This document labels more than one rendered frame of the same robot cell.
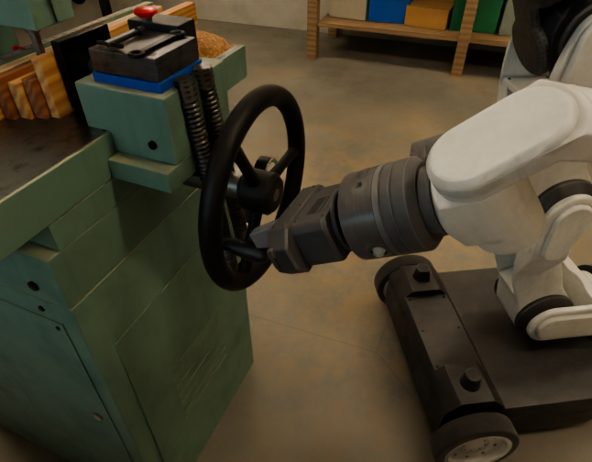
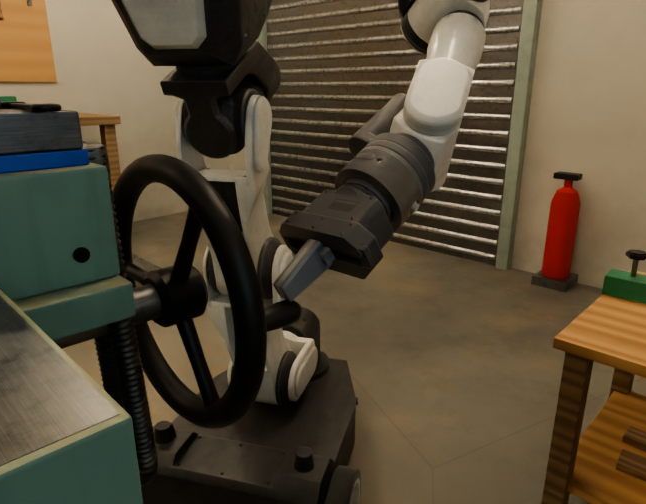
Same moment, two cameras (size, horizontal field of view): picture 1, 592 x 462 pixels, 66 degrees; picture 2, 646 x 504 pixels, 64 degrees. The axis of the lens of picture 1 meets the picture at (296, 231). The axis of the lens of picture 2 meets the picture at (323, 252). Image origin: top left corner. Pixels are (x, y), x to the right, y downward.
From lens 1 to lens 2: 0.52 m
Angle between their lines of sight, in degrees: 62
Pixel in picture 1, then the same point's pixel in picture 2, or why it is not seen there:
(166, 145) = (106, 244)
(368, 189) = (391, 157)
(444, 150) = (423, 105)
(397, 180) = (403, 141)
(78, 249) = not seen: hidden behind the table
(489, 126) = (432, 84)
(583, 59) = (260, 130)
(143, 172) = (85, 303)
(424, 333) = (226, 473)
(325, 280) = not seen: outside the picture
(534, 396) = (334, 438)
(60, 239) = not seen: hidden behind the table
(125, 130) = (18, 251)
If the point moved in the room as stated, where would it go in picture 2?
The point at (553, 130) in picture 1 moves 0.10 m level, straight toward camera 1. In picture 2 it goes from (465, 71) to (547, 69)
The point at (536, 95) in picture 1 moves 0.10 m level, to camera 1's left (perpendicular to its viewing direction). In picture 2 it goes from (435, 63) to (415, 59)
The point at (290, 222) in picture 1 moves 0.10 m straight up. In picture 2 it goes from (349, 221) to (351, 111)
